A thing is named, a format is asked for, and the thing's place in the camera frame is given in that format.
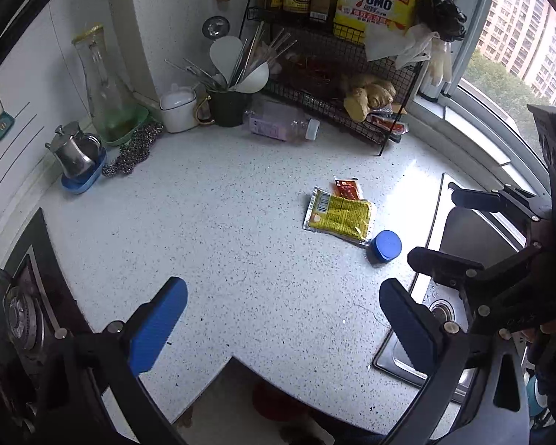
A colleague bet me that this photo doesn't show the steel wool scrubber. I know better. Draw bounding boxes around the steel wool scrubber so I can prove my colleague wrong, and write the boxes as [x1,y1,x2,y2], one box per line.
[102,123,165,178]

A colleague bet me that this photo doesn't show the yellow detergent bottle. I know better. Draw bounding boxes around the yellow detergent bottle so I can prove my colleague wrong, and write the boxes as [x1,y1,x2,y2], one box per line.
[334,0,427,39]

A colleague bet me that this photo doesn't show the bundle of metal chopsticks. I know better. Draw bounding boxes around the bundle of metal chopsticks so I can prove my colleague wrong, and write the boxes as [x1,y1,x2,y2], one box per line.
[164,25,297,91]

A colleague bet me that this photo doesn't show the metal strainer ladle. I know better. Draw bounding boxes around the metal strainer ladle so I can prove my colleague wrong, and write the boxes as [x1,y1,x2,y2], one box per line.
[201,15,230,40]

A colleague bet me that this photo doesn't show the stainless steel teapot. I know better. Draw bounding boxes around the stainless steel teapot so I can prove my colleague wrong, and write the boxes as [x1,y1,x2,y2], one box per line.
[45,121,103,179]

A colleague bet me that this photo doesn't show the round metal sink fitting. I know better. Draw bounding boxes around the round metal sink fitting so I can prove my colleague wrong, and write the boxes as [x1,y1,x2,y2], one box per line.
[427,300,456,323]

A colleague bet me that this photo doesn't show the ginger root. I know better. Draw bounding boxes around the ginger root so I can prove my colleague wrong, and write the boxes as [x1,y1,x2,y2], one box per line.
[342,74,397,122]

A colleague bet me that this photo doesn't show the cream rubber glove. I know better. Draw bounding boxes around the cream rubber glove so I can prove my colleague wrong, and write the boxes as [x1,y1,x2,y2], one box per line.
[426,39,452,86]

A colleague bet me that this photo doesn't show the white rice paddle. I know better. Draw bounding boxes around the white rice paddle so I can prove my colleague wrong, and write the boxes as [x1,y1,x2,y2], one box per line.
[209,36,246,86]
[235,62,270,94]

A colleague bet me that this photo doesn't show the blue dish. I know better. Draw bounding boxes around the blue dish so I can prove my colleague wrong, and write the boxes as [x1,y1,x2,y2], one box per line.
[61,148,107,194]

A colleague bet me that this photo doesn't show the apartment buildings outside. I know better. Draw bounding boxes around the apartment buildings outside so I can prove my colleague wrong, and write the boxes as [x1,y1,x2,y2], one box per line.
[475,0,556,112]

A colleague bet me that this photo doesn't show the glass carafe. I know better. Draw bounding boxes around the glass carafe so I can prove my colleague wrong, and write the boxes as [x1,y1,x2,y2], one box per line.
[72,24,137,142]

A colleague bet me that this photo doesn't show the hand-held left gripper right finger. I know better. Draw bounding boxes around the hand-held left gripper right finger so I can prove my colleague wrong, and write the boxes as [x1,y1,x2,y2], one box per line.
[379,278,531,445]

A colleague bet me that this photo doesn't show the red plastic bin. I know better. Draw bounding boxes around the red plastic bin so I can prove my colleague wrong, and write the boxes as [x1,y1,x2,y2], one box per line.
[252,380,307,422]

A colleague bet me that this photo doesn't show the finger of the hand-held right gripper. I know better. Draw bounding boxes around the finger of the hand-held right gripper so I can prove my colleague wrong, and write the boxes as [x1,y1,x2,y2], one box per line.
[407,245,546,300]
[449,183,552,222]

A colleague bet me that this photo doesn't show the grey window frame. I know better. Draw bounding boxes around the grey window frame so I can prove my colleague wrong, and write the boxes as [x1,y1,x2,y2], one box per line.
[405,0,556,186]

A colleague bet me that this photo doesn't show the small red sachet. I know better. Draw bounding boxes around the small red sachet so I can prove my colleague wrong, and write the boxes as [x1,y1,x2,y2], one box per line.
[332,175,363,201]

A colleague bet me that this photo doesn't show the green trees outside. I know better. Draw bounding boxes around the green trees outside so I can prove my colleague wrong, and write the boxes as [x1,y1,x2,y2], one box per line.
[461,51,552,126]

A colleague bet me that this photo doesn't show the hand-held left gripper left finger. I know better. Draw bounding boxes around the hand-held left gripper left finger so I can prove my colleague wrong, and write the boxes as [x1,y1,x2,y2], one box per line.
[34,277,188,445]

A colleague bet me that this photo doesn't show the white lidded mug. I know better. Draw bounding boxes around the white lidded mug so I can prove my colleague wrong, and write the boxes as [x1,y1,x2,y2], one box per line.
[160,83,200,134]

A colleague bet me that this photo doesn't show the blue round lid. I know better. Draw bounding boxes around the blue round lid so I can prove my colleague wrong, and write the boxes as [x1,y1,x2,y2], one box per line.
[367,230,403,265]

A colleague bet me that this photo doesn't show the red sauce packet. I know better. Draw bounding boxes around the red sauce packet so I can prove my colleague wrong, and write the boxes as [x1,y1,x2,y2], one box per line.
[365,110,409,142]

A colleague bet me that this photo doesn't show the stainless steel sink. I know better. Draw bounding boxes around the stainless steel sink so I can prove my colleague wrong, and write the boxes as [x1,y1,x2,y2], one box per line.
[373,172,552,404]

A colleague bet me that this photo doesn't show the clear plastic bottle pink label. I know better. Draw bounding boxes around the clear plastic bottle pink label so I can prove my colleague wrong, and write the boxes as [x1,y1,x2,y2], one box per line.
[245,109,321,144]

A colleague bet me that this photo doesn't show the green plastic tray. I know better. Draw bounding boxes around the green plastic tray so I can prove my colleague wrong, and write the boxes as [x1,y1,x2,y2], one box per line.
[99,104,150,146]

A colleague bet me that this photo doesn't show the black wire rack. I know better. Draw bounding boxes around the black wire rack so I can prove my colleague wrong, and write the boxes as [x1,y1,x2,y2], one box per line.
[241,0,424,156]

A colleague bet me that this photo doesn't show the black gas stove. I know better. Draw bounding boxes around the black gas stove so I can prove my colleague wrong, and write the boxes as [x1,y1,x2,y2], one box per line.
[0,208,103,445]

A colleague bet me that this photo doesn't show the dark green mug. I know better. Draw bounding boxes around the dark green mug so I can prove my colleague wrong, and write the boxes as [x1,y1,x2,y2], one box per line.
[195,88,253,128]

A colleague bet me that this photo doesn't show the yellow foil sachet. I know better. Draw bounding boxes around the yellow foil sachet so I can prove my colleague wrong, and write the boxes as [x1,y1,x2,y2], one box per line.
[302,186,376,242]

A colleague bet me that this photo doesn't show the white plastic bag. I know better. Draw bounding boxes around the white plastic bag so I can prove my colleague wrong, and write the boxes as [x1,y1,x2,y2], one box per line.
[365,23,434,70]

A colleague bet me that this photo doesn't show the black plastic bag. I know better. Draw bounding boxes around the black plastic bag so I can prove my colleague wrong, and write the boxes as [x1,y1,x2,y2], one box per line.
[414,0,469,42]

